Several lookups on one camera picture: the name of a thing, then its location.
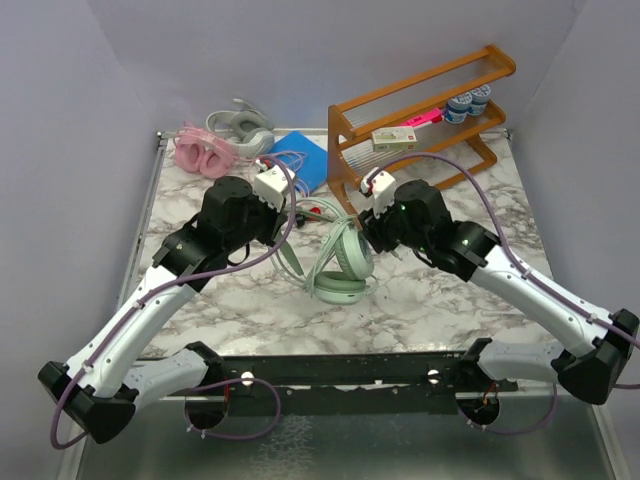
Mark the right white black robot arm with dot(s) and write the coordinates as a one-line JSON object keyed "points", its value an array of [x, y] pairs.
{"points": [[590, 346]]}

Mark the mint green headphones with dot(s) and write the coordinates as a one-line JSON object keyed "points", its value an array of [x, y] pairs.
{"points": [[342, 266]]}

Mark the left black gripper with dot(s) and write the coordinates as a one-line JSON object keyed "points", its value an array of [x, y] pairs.
{"points": [[277, 220]]}

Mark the white green red box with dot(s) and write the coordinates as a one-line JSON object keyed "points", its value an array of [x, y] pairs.
{"points": [[397, 138]]}

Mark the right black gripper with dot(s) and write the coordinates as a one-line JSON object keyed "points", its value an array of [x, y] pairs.
{"points": [[374, 228]]}

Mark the blue notebook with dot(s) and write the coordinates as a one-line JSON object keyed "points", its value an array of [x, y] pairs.
{"points": [[305, 158]]}

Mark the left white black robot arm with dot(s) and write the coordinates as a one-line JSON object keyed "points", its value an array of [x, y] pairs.
{"points": [[99, 387]]}

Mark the pink marker pen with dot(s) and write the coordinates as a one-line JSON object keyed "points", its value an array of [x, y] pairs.
{"points": [[426, 118]]}

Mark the blue white jar right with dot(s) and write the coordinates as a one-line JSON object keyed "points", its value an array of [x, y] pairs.
{"points": [[480, 97]]}

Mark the blue white jar left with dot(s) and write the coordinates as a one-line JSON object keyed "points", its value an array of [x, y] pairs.
{"points": [[456, 108]]}

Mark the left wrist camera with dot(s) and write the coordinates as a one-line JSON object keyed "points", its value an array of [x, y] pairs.
{"points": [[273, 186]]}

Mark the blue white jar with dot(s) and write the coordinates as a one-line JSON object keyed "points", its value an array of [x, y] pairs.
{"points": [[480, 97], [456, 108]]}

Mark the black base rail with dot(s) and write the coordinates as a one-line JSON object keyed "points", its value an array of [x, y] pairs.
{"points": [[366, 384]]}

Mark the pink grey headphones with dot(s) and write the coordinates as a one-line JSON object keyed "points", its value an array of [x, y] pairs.
{"points": [[227, 137]]}

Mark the wooden three-tier rack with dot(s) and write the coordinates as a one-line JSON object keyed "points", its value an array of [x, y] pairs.
{"points": [[412, 103]]}

